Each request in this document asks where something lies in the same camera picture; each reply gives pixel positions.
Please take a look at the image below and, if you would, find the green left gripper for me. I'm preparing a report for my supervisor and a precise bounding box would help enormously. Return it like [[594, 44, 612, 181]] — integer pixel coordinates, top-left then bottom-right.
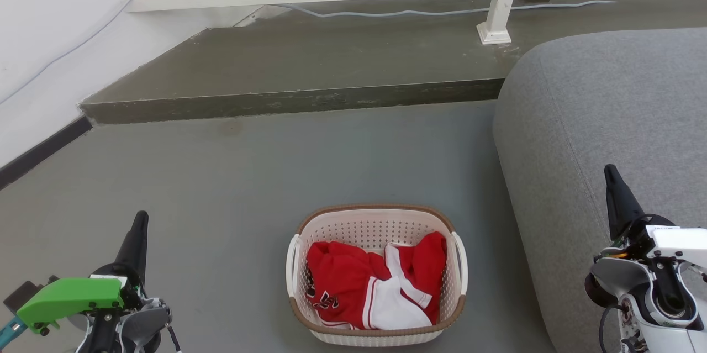
[[17, 210, 149, 336]]

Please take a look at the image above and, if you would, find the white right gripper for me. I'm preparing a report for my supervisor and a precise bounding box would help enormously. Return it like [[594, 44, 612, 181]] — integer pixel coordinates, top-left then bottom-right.
[[595, 164, 707, 265]]

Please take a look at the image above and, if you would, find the cream plastic laundry basket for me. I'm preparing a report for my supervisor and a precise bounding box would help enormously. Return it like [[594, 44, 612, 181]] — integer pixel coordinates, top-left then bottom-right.
[[286, 203, 468, 347]]

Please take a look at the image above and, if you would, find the grey fabric sofa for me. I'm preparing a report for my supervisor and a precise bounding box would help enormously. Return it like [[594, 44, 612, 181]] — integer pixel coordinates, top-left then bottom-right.
[[493, 27, 707, 353]]

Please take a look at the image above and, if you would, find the black baseboard strip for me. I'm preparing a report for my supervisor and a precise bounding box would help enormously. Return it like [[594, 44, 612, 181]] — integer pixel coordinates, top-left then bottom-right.
[[0, 115, 93, 191]]

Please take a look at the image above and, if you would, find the red and white jersey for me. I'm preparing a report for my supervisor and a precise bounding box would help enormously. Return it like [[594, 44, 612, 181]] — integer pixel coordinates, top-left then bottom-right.
[[305, 231, 448, 330]]

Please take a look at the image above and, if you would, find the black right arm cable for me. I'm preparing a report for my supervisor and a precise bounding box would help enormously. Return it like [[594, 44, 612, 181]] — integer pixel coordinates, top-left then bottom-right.
[[599, 303, 625, 353]]

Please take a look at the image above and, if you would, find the teal plug camera cable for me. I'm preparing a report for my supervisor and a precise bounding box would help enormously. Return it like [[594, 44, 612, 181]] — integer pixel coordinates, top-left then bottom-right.
[[0, 317, 26, 349]]

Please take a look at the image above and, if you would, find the thin white wall cable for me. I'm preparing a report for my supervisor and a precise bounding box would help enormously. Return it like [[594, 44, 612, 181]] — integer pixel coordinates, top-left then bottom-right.
[[0, 0, 152, 105]]

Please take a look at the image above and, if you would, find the grey floor cable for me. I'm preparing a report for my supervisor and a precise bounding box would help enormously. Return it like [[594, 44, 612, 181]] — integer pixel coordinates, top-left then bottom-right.
[[273, 0, 616, 18]]

